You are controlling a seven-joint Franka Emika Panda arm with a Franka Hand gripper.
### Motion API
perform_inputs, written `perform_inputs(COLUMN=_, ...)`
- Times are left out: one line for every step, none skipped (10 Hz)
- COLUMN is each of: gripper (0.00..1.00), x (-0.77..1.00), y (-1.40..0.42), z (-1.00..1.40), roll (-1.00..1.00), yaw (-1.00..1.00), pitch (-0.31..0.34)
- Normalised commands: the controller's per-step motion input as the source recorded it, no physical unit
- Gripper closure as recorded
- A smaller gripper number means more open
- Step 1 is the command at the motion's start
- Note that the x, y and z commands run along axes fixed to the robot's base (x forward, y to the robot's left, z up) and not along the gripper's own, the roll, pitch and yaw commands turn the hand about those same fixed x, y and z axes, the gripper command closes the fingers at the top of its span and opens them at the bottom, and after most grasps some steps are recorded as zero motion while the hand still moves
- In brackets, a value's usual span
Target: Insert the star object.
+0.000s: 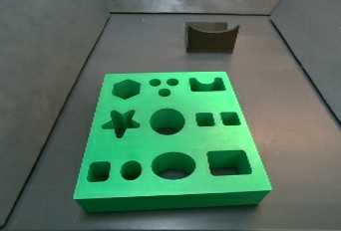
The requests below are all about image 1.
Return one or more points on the green shape sorter board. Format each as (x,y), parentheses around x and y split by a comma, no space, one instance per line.
(169,146)

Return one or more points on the dark grey curved block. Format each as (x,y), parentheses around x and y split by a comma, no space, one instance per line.
(210,37)

